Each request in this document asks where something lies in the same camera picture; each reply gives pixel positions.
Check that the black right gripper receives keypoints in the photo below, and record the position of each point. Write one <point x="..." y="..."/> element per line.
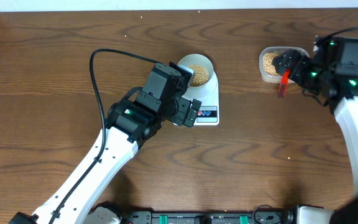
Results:
<point x="301" y="61"/>

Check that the red plastic measuring scoop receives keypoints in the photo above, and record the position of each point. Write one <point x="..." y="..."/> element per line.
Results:
<point x="283" y="84"/>

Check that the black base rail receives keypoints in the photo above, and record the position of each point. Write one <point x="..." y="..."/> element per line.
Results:
<point x="264" y="214"/>

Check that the white digital kitchen scale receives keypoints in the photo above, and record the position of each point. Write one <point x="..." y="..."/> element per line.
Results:
<point x="208" y="95"/>

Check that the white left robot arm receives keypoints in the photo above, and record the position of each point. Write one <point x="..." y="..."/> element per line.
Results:
<point x="130" y="122"/>

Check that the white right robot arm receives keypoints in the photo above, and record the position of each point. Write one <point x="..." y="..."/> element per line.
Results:
<point x="333" y="74"/>

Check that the clear plastic soybean container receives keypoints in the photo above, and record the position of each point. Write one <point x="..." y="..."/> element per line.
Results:
<point x="267" y="70"/>

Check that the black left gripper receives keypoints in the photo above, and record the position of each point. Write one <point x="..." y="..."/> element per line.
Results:
<point x="179" y="119"/>

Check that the white plastic bowl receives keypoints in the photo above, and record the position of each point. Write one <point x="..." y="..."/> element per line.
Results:
<point x="203" y="72"/>

